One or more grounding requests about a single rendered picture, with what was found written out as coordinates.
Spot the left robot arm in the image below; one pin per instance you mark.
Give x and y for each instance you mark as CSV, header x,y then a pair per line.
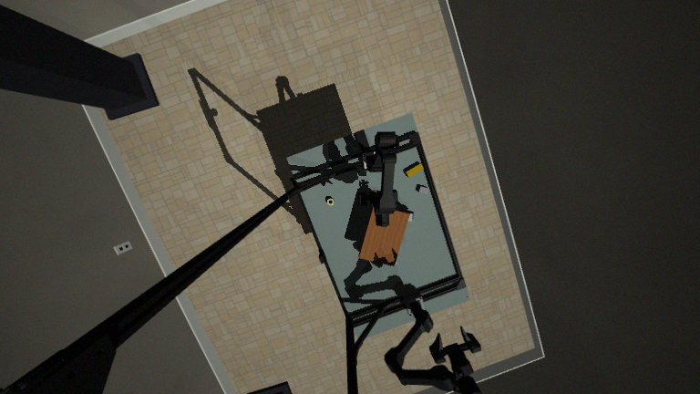
x,y
385,200

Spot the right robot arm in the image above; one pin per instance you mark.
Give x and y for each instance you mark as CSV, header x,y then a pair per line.
x,y
438,376

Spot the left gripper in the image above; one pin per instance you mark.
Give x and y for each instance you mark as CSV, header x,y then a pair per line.
x,y
362,200

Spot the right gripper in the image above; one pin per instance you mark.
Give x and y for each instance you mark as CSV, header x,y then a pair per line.
x,y
438,352

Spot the yellow rectangular block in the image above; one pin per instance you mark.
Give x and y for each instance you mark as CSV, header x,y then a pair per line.
x,y
414,170

